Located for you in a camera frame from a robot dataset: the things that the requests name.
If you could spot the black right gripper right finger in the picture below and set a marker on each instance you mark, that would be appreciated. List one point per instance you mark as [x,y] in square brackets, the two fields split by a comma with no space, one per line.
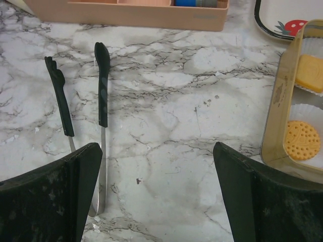
[265,204]

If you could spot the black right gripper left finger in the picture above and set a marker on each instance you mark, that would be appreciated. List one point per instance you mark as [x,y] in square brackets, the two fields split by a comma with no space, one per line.
[51,203]

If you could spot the round sandwich cookie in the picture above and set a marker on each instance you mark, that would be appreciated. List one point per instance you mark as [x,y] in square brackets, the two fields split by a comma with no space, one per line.
[302,140]

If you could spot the rectangular tan biscuit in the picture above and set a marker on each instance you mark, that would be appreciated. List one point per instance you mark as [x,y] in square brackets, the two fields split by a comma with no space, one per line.
[309,73]

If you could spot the black-tipped metal tongs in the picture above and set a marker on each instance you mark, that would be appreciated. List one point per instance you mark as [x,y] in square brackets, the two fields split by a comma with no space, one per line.
[103,60]

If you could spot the gold metal cookie tin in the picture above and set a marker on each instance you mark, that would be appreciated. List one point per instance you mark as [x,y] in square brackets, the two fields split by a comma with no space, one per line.
[285,94]

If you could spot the white paper cupcake liner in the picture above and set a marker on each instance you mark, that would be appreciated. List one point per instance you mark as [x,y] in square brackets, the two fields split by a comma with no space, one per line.
[311,46]
[312,115]

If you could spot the strawberry print white tray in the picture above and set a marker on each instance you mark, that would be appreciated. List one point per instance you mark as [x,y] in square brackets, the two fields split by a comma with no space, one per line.
[283,19]

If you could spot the peach plastic desk organizer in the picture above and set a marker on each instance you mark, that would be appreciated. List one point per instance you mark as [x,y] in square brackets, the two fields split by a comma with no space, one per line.
[159,14]

